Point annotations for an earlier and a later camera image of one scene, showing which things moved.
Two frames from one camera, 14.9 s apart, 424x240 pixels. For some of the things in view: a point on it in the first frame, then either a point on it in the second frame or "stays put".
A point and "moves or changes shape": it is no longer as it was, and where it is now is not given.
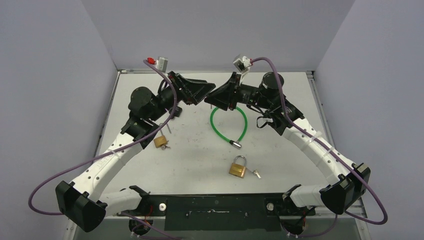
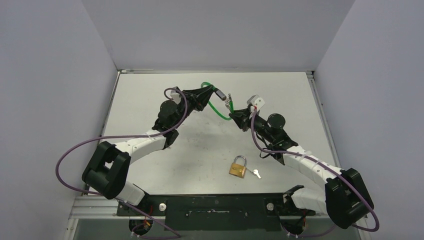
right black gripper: [235, 91] → [247, 117]
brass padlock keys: [255, 172] stays put
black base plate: [251, 212] stays put
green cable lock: [235, 143] moves or changes shape
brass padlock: [237, 169] stays put
